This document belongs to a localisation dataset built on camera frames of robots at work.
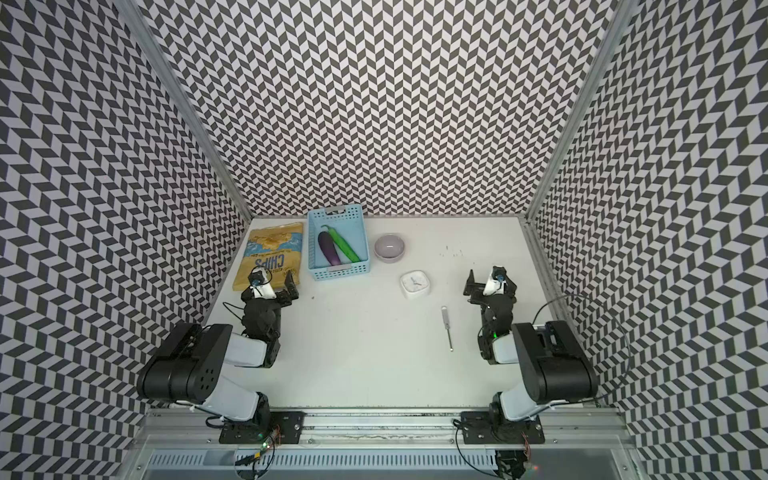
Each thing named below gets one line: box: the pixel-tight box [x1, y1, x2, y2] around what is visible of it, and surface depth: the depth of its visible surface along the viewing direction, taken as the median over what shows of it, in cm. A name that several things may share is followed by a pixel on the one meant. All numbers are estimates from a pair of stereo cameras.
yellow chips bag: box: [232, 222, 303, 291], surface depth 107 cm
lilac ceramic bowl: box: [374, 233, 405, 263], surface depth 108 cm
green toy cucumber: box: [321, 224, 360, 263], surface depth 111 cm
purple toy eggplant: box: [318, 231, 341, 266], surface depth 109 cm
